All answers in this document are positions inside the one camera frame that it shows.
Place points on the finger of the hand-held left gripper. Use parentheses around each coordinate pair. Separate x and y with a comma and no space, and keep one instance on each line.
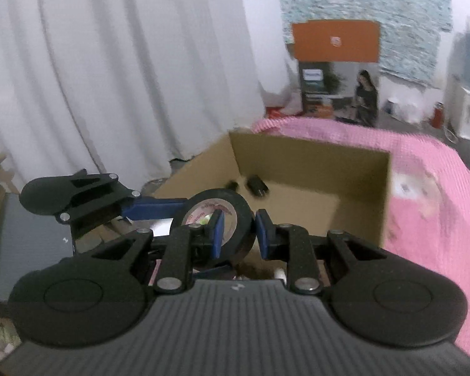
(156,207)

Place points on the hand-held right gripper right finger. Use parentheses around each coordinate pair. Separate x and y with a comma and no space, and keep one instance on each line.
(263,235)

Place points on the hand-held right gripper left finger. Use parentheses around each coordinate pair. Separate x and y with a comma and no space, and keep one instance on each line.
(218,235)

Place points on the black tape roll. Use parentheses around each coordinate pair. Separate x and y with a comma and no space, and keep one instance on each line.
(239,207)

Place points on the small black adapter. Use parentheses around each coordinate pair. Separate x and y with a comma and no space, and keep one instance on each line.
(257,186)

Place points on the black car key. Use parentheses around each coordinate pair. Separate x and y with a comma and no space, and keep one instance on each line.
(232,185)

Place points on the brown cardboard box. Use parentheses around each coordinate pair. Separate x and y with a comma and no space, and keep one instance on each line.
(309,164)

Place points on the red snack bag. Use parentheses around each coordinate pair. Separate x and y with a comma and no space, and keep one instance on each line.
(276,111)

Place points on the white curtain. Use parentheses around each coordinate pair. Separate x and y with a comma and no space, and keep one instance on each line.
(121,66)

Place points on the pink checked tablecloth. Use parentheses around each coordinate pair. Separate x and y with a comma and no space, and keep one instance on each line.
(427,203)

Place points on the orange Philips product box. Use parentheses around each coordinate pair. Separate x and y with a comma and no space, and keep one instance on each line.
(337,82)

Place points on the white plastic bags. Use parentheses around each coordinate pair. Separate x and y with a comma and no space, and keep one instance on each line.
(403,110)

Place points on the red bottle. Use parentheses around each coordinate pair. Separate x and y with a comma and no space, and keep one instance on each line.
(437,115)

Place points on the white water dispenser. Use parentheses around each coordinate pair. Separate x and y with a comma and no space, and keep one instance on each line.
(468,113)

